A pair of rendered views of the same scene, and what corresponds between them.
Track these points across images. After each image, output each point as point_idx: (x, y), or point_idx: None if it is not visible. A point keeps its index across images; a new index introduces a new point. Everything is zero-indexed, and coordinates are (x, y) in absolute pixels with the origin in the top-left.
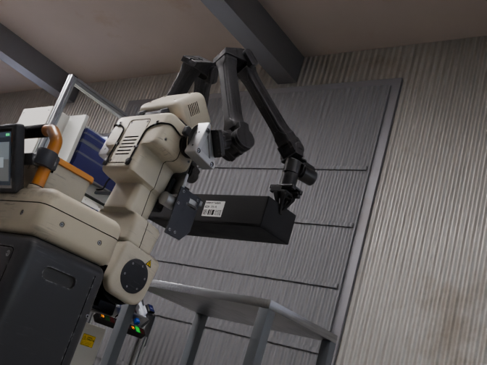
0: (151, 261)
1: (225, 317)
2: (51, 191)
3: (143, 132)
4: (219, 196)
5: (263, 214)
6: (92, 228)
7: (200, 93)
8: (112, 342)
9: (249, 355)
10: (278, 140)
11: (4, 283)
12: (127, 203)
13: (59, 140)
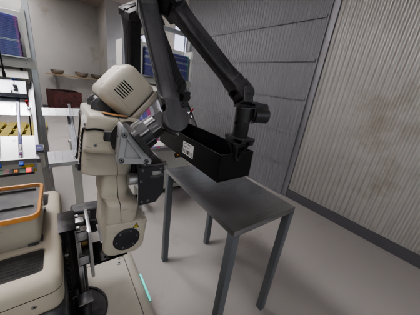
0: (137, 222)
1: None
2: None
3: (81, 134)
4: (189, 140)
5: (218, 171)
6: (14, 308)
7: (127, 66)
8: (165, 203)
9: (224, 262)
10: (226, 87)
11: None
12: (99, 192)
13: None
